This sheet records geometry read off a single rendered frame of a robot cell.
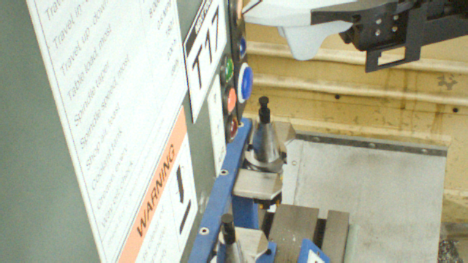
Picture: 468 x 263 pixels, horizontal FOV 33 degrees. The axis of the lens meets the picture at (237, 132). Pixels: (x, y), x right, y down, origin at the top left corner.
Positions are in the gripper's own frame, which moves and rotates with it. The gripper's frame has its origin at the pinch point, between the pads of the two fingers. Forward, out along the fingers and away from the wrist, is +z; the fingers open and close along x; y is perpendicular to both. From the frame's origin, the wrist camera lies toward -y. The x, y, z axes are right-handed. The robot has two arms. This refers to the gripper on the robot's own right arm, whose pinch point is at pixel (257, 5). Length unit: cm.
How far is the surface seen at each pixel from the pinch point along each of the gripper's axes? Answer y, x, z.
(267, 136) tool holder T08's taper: 41.0, 26.0, -8.5
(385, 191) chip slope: 87, 47, -40
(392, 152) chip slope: 83, 54, -45
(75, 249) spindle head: -7.8, -27.2, 17.8
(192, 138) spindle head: 1.7, -11.8, 8.8
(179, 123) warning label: -1.9, -13.8, 9.9
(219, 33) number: -1.6, -4.7, 4.5
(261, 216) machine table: 78, 43, -12
